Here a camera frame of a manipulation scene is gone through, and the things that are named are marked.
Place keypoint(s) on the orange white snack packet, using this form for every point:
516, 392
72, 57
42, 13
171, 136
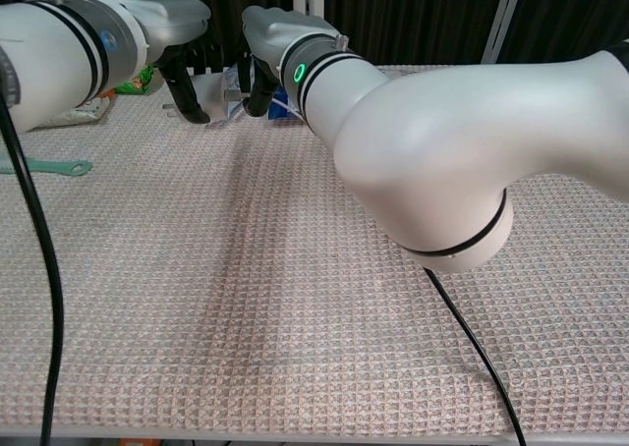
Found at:
88, 112

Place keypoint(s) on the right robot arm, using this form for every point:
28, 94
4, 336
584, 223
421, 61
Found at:
467, 136

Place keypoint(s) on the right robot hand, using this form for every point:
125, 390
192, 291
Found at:
275, 31

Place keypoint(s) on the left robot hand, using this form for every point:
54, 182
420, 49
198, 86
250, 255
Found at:
172, 21

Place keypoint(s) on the pink waffle tablecloth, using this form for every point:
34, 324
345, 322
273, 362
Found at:
221, 294

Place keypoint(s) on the green snack packet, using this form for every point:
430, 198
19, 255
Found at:
135, 85

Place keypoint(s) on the green plastic comb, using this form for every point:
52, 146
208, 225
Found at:
64, 166

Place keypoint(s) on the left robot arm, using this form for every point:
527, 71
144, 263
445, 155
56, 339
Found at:
54, 58

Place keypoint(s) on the large white blue food bag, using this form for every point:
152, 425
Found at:
275, 113

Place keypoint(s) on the white charger block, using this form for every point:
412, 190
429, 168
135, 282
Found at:
211, 97

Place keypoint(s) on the dark curtain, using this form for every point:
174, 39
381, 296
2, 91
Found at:
417, 14

